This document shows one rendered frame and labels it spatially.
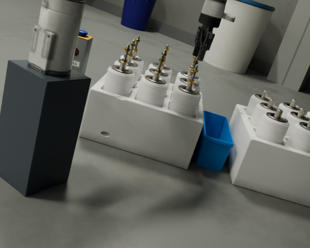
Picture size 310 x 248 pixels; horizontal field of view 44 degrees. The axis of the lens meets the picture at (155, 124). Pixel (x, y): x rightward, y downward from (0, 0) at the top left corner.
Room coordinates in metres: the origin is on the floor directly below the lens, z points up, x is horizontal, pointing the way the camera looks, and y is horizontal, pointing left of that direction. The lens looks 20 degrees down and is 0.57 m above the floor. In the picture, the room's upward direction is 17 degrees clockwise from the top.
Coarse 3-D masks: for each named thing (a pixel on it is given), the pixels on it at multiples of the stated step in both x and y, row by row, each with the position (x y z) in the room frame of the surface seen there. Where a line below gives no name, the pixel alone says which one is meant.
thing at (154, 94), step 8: (144, 80) 1.23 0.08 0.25; (144, 88) 1.22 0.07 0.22; (152, 88) 1.22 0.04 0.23; (160, 88) 1.22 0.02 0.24; (136, 96) 1.25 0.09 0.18; (144, 96) 1.22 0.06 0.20; (152, 96) 1.22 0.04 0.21; (160, 96) 1.23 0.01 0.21; (152, 104) 1.22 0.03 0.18; (160, 104) 1.24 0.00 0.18
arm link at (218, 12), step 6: (210, 0) 1.35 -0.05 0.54; (216, 0) 1.35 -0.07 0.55; (204, 6) 1.36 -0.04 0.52; (210, 6) 1.35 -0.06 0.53; (216, 6) 1.35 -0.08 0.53; (222, 6) 1.36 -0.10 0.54; (204, 12) 1.36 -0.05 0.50; (210, 12) 1.35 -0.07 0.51; (216, 12) 1.35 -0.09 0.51; (222, 12) 1.36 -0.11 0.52; (222, 18) 1.38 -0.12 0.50; (228, 18) 1.36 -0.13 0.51; (234, 18) 1.36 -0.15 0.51
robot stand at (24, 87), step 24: (24, 72) 0.81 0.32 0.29; (72, 72) 0.90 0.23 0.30; (24, 96) 0.81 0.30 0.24; (48, 96) 0.79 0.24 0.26; (72, 96) 0.85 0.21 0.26; (0, 120) 0.84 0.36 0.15; (24, 120) 0.80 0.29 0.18; (48, 120) 0.80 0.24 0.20; (72, 120) 0.87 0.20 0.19; (0, 144) 0.83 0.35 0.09; (24, 144) 0.79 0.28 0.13; (48, 144) 0.81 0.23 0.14; (72, 144) 0.89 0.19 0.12; (0, 168) 0.83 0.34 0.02; (24, 168) 0.79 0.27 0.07; (48, 168) 0.83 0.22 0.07; (24, 192) 0.78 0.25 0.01
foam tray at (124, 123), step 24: (96, 96) 1.19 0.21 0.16; (120, 96) 1.20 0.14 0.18; (168, 96) 1.37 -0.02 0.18; (96, 120) 1.19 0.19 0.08; (120, 120) 1.19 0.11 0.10; (144, 120) 1.19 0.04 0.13; (168, 120) 1.19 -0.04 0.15; (192, 120) 1.19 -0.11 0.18; (120, 144) 1.19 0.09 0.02; (144, 144) 1.19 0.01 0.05; (168, 144) 1.19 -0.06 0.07; (192, 144) 1.19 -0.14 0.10
